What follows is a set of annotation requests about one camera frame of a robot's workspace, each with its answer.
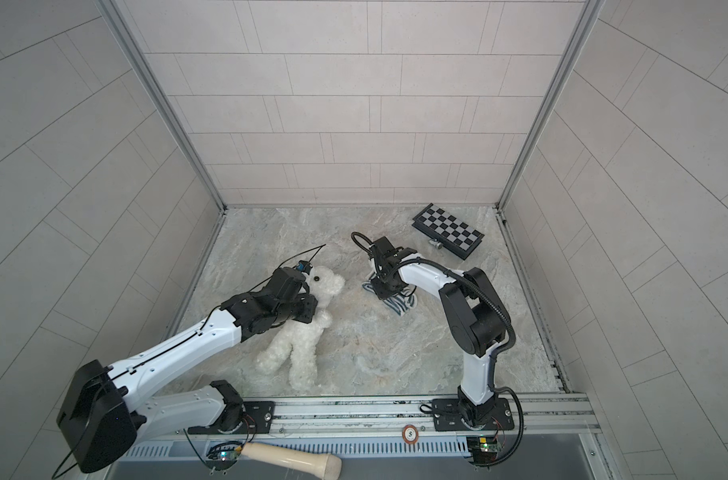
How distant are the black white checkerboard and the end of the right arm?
0.33 meters

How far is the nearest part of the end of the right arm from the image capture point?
2.24 feet

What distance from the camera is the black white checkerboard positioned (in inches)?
40.9

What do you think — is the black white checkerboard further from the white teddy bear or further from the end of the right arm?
the white teddy bear
